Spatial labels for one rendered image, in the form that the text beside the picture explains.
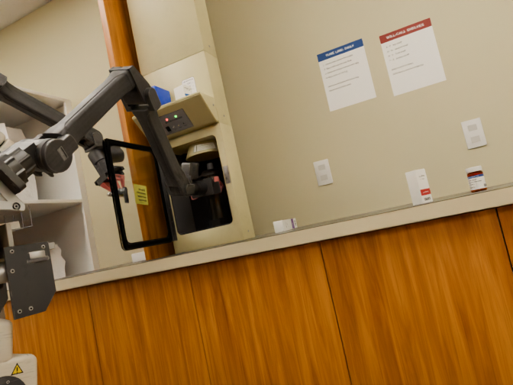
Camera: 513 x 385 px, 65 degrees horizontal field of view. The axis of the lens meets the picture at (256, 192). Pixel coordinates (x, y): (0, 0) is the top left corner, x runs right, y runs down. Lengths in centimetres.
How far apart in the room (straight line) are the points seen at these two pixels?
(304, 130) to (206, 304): 96
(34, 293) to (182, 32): 117
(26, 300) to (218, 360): 61
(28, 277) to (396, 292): 91
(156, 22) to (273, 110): 65
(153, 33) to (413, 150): 121
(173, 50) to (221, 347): 117
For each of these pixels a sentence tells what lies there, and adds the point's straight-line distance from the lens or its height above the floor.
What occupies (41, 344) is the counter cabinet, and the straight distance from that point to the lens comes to 189.
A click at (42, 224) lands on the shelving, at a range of 290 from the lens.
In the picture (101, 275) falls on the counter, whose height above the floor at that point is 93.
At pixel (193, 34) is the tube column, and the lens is 177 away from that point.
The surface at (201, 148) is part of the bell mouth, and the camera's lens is 167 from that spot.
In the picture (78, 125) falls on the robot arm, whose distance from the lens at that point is 109.
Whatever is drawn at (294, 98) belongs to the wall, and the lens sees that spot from 197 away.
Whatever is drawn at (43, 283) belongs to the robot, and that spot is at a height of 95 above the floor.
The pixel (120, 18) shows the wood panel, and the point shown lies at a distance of 203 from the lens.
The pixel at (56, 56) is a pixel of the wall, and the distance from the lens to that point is 293.
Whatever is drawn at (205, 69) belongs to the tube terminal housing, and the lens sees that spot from 169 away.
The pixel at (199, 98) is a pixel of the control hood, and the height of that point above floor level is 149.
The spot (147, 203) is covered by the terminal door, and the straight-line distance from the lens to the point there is 160.
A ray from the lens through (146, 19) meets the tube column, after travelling 193.
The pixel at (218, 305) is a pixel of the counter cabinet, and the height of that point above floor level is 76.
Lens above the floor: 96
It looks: 5 degrees up
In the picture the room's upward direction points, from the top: 12 degrees counter-clockwise
